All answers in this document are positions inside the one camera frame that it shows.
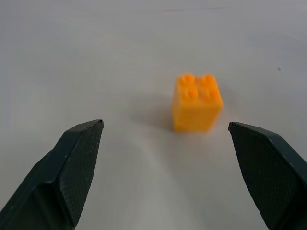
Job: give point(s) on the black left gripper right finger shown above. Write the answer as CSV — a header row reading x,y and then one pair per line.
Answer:
x,y
268,177

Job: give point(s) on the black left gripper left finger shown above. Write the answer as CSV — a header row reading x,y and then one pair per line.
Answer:
x,y
57,182

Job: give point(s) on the orange studded building block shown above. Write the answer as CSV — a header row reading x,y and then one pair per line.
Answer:
x,y
196,105

